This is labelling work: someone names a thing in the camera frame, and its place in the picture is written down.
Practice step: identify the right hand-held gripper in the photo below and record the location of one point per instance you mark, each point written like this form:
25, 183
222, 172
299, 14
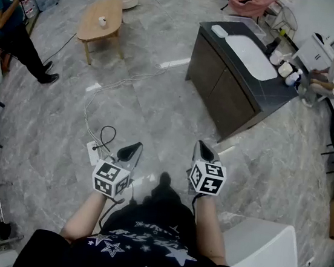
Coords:
207, 178

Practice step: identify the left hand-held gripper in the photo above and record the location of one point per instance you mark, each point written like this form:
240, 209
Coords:
110, 179

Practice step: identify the pale green plastic container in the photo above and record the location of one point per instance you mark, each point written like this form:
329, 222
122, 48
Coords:
219, 30

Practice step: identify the person's right forearm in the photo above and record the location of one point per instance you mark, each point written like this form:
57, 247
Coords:
209, 227

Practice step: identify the person's left forearm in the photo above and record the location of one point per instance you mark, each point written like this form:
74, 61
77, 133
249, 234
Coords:
82, 219

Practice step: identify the white power strip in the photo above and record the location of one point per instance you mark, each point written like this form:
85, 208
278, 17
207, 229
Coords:
92, 152

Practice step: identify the person's black shoe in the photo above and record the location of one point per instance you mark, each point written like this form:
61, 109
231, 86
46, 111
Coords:
165, 179

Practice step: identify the person's black star-print shirt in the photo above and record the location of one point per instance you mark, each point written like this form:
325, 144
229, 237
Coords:
139, 248

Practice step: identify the dark kitchen island counter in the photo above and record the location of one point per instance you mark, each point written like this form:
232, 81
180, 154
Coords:
222, 85

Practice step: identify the large white appliance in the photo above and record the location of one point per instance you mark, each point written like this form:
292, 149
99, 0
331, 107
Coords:
263, 258

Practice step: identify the white sink basin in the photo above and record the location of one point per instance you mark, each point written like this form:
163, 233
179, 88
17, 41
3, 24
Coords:
250, 55

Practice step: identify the white pump bottle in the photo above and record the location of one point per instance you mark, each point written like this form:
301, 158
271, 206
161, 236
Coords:
293, 77

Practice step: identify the cream mug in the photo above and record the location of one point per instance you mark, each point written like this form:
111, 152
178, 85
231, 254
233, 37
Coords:
285, 69

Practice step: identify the black faucet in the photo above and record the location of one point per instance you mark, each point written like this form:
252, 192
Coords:
272, 47

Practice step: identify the oval wooden coffee table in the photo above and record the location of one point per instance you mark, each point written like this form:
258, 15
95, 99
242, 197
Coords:
99, 32

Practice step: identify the small white cup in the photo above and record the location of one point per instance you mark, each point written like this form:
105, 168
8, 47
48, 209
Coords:
101, 21

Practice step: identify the small yellow object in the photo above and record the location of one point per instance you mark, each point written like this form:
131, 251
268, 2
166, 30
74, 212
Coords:
282, 31

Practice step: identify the white sideboard cabinet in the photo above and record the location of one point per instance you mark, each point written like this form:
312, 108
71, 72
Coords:
315, 53

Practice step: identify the pink armchair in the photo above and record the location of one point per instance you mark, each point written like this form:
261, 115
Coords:
251, 0

